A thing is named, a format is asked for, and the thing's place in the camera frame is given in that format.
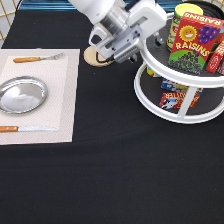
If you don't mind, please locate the beige woven placemat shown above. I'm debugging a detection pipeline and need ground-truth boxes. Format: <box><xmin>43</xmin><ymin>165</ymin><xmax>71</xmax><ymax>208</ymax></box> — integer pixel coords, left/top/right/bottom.
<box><xmin>0</xmin><ymin>49</ymin><xmax>80</xmax><ymax>145</ymax></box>

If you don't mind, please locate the red raisins box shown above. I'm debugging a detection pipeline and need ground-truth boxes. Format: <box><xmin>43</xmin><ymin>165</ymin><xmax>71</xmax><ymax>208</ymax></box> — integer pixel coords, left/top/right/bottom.
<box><xmin>168</xmin><ymin>12</ymin><xmax>223</xmax><ymax>74</ymax></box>

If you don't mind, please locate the round silver metal plate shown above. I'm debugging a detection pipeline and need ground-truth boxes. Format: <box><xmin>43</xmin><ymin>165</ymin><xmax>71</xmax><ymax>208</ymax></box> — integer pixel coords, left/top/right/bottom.
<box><xmin>0</xmin><ymin>76</ymin><xmax>48</xmax><ymax>114</ymax></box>

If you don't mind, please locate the green yellow parmesan can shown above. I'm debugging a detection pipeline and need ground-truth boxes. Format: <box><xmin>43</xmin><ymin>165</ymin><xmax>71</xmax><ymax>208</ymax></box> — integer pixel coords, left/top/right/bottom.
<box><xmin>167</xmin><ymin>3</ymin><xmax>203</xmax><ymax>51</ymax></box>

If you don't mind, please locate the wooden handled fork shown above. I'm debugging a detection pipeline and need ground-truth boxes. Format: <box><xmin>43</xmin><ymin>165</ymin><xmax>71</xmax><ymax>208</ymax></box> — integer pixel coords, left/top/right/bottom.
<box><xmin>13</xmin><ymin>53</ymin><xmax>64</xmax><ymax>63</ymax></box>

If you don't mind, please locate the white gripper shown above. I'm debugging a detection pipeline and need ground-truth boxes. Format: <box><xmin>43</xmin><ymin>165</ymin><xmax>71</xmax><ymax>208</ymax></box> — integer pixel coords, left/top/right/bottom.
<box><xmin>89</xmin><ymin>0</ymin><xmax>167</xmax><ymax>63</ymax></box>

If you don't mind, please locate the wooden handled knife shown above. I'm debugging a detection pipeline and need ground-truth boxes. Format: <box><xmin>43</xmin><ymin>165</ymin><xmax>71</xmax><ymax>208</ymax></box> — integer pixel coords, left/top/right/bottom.
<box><xmin>0</xmin><ymin>126</ymin><xmax>57</xmax><ymax>133</ymax></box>

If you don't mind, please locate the blue yellow small box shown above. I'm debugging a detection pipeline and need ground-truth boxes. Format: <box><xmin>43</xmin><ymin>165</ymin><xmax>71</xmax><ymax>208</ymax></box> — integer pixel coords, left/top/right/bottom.
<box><xmin>160</xmin><ymin>77</ymin><xmax>204</xmax><ymax>94</ymax></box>

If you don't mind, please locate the white two-tier lazy Susan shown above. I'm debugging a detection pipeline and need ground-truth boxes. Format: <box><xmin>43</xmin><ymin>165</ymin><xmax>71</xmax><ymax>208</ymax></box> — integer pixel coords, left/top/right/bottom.
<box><xmin>133</xmin><ymin>0</ymin><xmax>224</xmax><ymax>125</ymax></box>

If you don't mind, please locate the blue yellow tin can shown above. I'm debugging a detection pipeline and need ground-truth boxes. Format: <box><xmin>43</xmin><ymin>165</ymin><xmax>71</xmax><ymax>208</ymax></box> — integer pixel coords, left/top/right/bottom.
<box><xmin>147</xmin><ymin>66</ymin><xmax>156</xmax><ymax>77</ymax></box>

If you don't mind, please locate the red white box lower shelf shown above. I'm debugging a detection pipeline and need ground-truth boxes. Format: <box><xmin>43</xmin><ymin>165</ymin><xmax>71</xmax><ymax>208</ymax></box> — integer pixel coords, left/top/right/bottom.
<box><xmin>158</xmin><ymin>89</ymin><xmax>202</xmax><ymax>110</ymax></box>

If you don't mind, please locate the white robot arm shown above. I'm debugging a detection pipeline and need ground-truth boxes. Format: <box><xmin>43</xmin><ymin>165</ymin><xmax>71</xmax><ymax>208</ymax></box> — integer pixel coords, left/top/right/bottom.
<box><xmin>69</xmin><ymin>0</ymin><xmax>167</xmax><ymax>63</ymax></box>

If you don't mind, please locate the red butter box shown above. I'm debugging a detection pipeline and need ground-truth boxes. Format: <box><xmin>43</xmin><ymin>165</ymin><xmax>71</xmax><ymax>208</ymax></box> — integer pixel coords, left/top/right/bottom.
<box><xmin>206</xmin><ymin>33</ymin><xmax>224</xmax><ymax>73</ymax></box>

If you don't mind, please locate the round wooden coaster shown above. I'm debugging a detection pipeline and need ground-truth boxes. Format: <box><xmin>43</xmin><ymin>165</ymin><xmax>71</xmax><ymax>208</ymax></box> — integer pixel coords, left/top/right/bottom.
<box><xmin>84</xmin><ymin>46</ymin><xmax>110</xmax><ymax>67</ymax></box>

